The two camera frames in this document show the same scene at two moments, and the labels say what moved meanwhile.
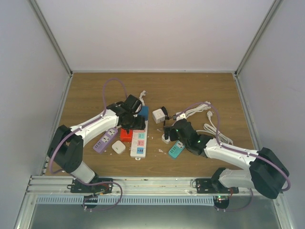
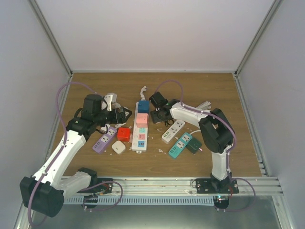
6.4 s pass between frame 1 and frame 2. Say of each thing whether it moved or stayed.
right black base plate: stayed
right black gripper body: moved
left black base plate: stayed
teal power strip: stayed
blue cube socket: moved
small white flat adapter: stayed
